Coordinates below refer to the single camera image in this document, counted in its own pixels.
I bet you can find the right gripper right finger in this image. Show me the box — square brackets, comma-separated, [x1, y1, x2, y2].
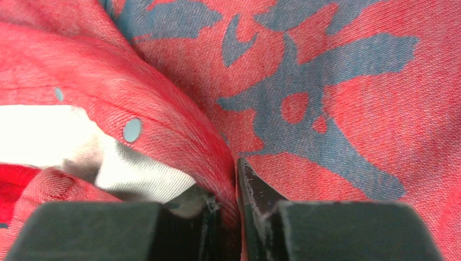
[236, 158, 443, 260]

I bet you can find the red printed pillowcase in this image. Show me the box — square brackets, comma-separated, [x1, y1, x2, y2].
[1, 1, 460, 260]

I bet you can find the white pillow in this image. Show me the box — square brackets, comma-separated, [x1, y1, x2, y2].
[1, 105, 195, 203]

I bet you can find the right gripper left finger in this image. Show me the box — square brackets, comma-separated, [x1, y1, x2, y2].
[6, 198, 220, 260]

